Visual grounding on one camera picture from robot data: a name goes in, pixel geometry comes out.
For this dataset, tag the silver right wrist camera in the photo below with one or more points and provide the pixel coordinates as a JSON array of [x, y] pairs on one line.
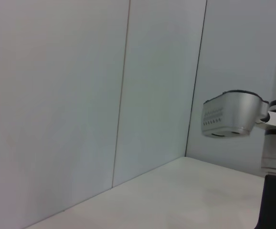
[[228, 114]]

